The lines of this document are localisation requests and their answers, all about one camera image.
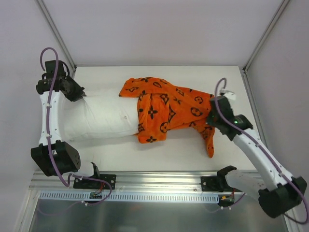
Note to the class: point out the aluminium mounting rail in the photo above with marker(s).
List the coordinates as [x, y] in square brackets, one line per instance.
[150, 182]

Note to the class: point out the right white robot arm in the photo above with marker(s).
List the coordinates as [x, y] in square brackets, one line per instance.
[278, 191]

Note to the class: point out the orange patterned pillowcase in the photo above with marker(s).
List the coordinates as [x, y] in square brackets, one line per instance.
[163, 107]

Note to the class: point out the white pillow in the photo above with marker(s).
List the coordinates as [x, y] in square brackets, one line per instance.
[101, 114]

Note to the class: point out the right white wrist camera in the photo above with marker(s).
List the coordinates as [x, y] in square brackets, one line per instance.
[231, 96]

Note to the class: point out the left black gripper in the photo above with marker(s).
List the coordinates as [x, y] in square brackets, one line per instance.
[76, 92]

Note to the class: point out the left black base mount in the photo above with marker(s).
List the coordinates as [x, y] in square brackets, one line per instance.
[104, 181]

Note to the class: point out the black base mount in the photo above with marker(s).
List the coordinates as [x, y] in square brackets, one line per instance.
[211, 183]
[104, 181]

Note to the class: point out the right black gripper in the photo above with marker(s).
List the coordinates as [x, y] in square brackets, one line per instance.
[216, 112]

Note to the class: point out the right aluminium frame post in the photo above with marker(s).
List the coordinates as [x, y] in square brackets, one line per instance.
[270, 27]

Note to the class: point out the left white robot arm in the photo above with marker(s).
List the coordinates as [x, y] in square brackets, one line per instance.
[54, 156]

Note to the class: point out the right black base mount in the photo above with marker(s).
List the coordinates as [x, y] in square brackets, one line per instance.
[211, 183]

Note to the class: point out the white slotted cable duct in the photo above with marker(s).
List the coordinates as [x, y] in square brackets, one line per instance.
[130, 197]

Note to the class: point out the left aluminium frame post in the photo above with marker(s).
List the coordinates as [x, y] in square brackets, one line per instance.
[54, 30]

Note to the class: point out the aluminium frame post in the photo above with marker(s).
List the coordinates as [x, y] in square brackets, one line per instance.
[270, 27]
[54, 30]

